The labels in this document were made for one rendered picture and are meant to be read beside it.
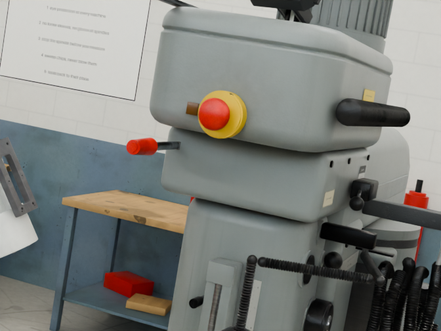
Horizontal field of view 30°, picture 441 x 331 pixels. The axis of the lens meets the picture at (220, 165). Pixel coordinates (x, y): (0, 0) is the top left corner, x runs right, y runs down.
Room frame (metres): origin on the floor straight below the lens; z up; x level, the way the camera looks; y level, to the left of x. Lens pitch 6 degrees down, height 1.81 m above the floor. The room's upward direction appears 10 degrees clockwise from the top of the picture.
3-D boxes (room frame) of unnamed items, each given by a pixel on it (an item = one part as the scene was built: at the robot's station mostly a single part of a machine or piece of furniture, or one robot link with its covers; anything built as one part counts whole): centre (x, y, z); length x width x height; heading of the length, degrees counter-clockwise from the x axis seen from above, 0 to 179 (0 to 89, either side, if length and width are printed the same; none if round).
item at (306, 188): (1.29, -0.08, 1.68); 0.34 x 0.24 x 0.10; 160
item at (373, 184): (1.27, -0.22, 1.66); 0.12 x 0.04 x 0.04; 160
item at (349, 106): (1.24, -0.22, 1.79); 0.45 x 0.04 x 0.04; 160
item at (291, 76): (1.27, -0.07, 1.81); 0.47 x 0.26 x 0.16; 160
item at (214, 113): (1.02, 0.02, 1.76); 0.04 x 0.03 x 0.04; 70
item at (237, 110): (1.04, 0.01, 1.76); 0.06 x 0.02 x 0.06; 70
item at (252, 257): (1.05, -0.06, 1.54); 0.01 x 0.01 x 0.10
